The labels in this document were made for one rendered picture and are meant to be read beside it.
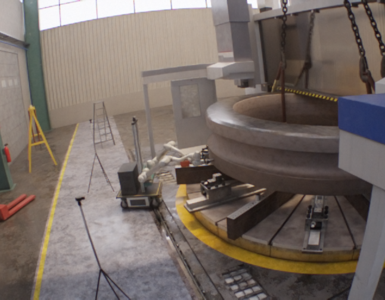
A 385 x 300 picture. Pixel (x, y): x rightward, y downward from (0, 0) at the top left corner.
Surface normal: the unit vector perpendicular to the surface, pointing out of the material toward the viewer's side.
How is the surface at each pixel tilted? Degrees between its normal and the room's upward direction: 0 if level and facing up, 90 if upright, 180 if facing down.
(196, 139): 90
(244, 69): 90
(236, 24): 90
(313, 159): 90
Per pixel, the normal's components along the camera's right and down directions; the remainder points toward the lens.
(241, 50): 0.31, 0.27
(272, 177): -0.64, 0.30
